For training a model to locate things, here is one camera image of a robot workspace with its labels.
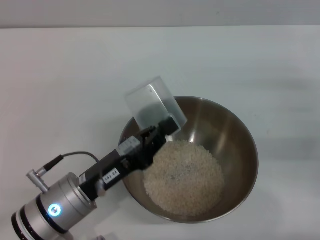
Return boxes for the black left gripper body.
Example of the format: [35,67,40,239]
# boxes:
[78,126,163,201]

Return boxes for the clear plastic measuring cup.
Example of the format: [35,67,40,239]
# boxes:
[124,75,189,135]

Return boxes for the white rice grains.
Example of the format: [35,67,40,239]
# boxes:
[142,140,225,217]

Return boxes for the stainless steel bowl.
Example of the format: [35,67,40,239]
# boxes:
[117,95,260,224]

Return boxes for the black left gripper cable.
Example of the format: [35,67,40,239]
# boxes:
[25,150,101,193]

